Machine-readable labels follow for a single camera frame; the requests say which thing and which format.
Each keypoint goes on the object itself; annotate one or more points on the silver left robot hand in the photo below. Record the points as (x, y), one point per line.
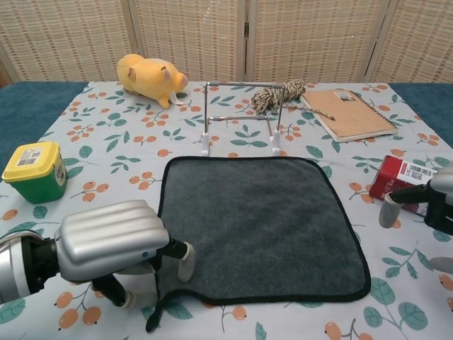
(109, 237)

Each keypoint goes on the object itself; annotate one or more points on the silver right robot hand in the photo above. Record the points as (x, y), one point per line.
(440, 198)

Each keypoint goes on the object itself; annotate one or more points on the blue grey microfiber towel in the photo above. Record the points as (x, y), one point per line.
(258, 226)

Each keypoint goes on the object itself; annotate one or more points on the red white box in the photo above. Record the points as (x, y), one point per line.
(389, 177)

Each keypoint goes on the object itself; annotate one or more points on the floral print tablecloth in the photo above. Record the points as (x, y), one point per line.
(117, 148)

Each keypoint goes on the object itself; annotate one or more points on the green container yellow lid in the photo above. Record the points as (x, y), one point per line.
(33, 177)

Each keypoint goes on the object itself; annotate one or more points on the brown spiral notebook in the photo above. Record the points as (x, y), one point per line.
(350, 115)

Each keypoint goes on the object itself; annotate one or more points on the teal fabric table cover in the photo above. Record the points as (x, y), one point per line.
(28, 102)

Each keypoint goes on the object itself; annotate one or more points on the yellow plush animal toy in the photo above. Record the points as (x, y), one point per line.
(148, 79)

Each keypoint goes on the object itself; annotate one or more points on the bamboo folding screen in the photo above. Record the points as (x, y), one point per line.
(198, 39)

